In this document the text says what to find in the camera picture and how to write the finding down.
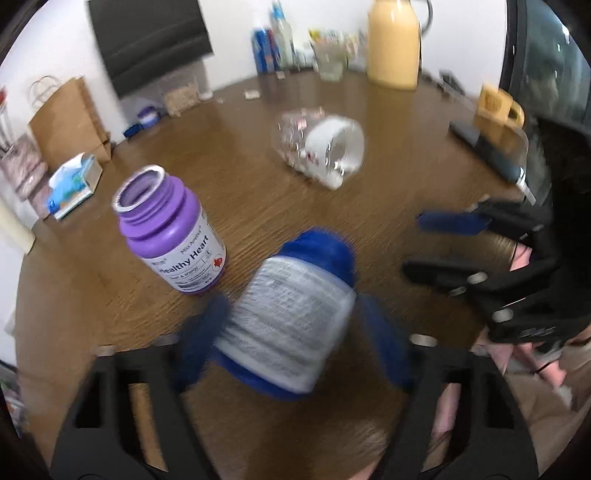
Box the blue pill bottle white label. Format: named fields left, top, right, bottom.
left=215, top=229, right=356, bottom=400

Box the black smartphone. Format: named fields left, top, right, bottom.
left=449, top=121, right=537, bottom=205

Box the yellow mug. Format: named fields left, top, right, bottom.
left=476, top=83, right=526, bottom=128

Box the clear plastic bottle white neck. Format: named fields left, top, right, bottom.
left=273, top=108, right=366, bottom=190

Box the purple pill bottle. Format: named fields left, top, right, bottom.
left=112, top=165, right=228, bottom=295

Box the yellow thermos jug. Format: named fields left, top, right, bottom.
left=367, top=1, right=421, bottom=91

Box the white thermos flask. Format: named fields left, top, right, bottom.
left=0, top=198, right=36, bottom=255

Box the clear drinking glass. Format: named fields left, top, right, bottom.
left=314, top=41, right=348, bottom=82

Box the blue tissue pack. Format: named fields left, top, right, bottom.
left=46, top=153, right=103, bottom=221

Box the pink ceramic vase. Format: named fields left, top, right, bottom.
left=1, top=134, right=51, bottom=220

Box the blue soda can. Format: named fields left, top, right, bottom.
left=252, top=29, right=279, bottom=74

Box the blue bottle cap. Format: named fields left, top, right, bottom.
left=123, top=123, right=143, bottom=139

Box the brown paper bag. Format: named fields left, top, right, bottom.
left=29, top=77, right=112, bottom=171

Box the small blue white jar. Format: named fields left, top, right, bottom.
left=137, top=105, right=161, bottom=129

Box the clear jar with grains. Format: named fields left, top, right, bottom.
left=160, top=80, right=200, bottom=118

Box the black paper bag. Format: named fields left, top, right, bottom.
left=87, top=0, right=212, bottom=98

